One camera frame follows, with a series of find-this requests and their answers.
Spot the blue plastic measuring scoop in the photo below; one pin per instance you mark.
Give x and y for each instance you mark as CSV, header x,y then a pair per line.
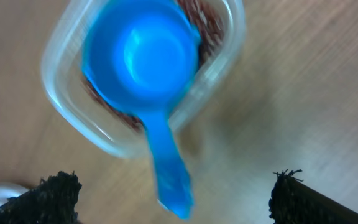
x,y
141,57

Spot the red adzuki beans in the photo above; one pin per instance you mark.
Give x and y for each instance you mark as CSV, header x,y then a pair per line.
x,y
210,26

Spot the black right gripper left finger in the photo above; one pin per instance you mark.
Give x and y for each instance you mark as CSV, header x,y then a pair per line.
x,y
52,201

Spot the clear plastic food container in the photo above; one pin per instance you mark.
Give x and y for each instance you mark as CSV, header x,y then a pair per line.
x,y
64,83

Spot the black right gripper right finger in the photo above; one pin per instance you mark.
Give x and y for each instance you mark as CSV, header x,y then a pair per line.
x,y
292,202

